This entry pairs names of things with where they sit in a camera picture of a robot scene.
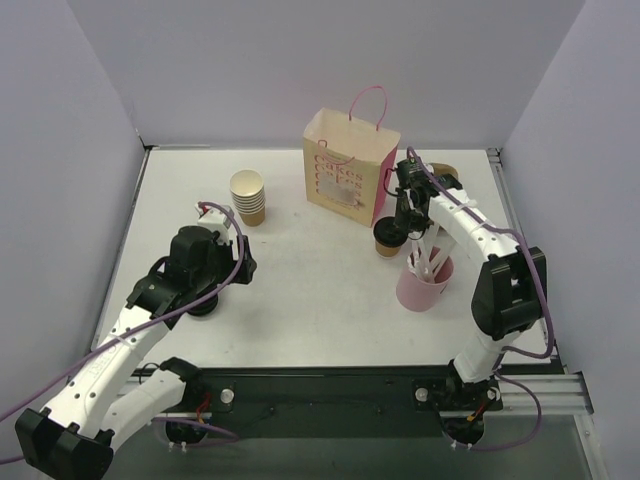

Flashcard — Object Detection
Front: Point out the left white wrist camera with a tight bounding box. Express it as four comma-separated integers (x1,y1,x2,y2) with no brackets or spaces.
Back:
195,204,235,245

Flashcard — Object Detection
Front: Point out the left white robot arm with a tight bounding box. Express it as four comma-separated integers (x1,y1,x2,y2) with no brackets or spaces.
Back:
15,226,257,479

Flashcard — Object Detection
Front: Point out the single brown paper cup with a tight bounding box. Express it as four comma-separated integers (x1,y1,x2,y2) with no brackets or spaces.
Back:
375,242,401,258

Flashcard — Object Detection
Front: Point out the brown pulp cup carrier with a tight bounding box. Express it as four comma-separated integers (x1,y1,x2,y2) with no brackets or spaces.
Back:
431,163,459,179

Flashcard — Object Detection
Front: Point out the cakes paper gift bag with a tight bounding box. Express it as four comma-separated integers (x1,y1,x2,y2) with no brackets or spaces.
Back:
303,103,401,227

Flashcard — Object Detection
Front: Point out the stack of brown paper cups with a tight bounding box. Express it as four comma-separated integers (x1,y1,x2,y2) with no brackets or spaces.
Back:
229,169,266,227

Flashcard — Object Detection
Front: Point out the stack of black lids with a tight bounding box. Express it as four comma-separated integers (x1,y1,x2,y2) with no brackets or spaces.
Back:
187,295,219,318

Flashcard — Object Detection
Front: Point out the black coffee cup lid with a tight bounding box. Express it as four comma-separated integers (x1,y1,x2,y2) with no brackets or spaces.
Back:
373,216,408,248

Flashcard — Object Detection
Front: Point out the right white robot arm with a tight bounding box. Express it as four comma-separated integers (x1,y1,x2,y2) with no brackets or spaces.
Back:
393,157,548,408

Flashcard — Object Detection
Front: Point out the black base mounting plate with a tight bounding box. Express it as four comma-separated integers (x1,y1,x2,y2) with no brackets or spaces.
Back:
142,365,501,441

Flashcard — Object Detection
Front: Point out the pink cup holding straws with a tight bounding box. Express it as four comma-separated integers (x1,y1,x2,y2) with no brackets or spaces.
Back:
395,254,454,312

